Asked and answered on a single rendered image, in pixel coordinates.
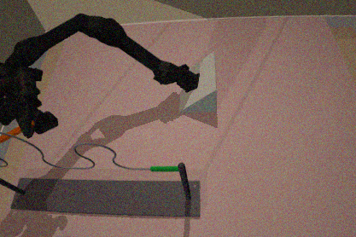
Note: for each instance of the orange handle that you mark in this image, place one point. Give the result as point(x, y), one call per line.
point(13, 132)

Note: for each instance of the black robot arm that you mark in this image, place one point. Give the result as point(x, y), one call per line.
point(107, 31)

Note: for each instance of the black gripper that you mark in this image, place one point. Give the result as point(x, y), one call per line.
point(22, 97)

